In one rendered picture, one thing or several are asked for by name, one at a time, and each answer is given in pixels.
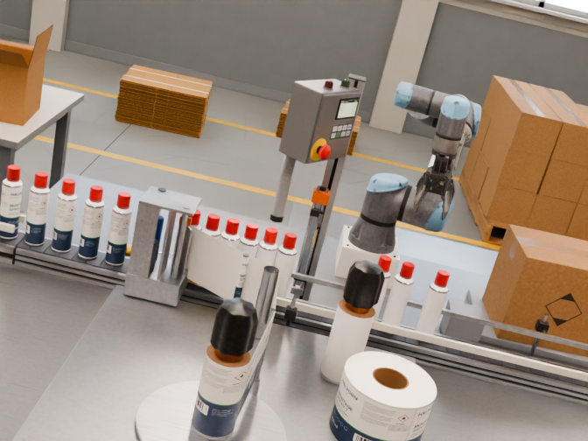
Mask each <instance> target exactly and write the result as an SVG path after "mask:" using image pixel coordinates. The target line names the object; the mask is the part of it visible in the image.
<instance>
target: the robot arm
mask: <svg viewBox="0 0 588 441"><path fill-rule="evenodd" d="M394 104H395V106H397V107H400V108H401V109H407V110H408V112H409V114H410V115H411V116H413V117H414V118H416V119H417V120H418V121H419V122H421V123H424V124H426V125H429V126H431V127H434V128H437V129H436V133H435V136H434V140H433V144H432V151H431V154H432V156H431V159H430V162H429V165H428V168H427V171H425V172H424V174H423V176H422V177H421V178H420V179H419V180H418V182H417V184H416V186H412V185H409V181H408V180H407V179H406V178H405V177H403V176H400V175H397V174H392V173H379V174H375V175H374V176H373V177H372V178H371V179H370V181H369V184H368V187H367V192H366V196H365V199H364V202H363V205H362V209H361V212H360V217H359V219H358V220H357V221H356V222H355V223H354V225H353V227H352V228H351V230H350V232H349V235H348V240H349V241H350V242H351V243H352V244H353V245H354V246H355V247H357V248H359V249H362V250H365V251H367V252H370V253H375V254H382V255H385V254H390V253H392V252H393V251H394V249H395V245H396V221H401V222H404V223H407V224H410V225H413V226H416V227H419V228H423V229H425V230H427V231H428V230H430V231H433V232H440V231H441V230H442V229H443V228H444V226H445V223H446V222H447V220H448V218H449V215H450V213H451V211H452V208H453V205H454V202H455V200H454V198H453V196H454V193H455V185H454V182H453V180H454V179H452V178H453V175H454V172H455V170H456V167H457V164H458V161H459V157H460V154H461V151H462V149H463V146H464V144H465V143H467V142H468V141H469V140H470V139H472V138H475V137H476V135H477V132H478V128H479V125H480V118H481V106H480V105H479V104H477V103H474V102H472V101H468V99H467V98H466V97H464V96H463V95H461V94H455V95H450V94H445V93H441V92H438V91H435V90H431V89H428V88H426V87H420V86H417V85H414V84H412V83H407V82H400V83H399V85H398V87H397V90H396V92H395V98H394Z"/></svg>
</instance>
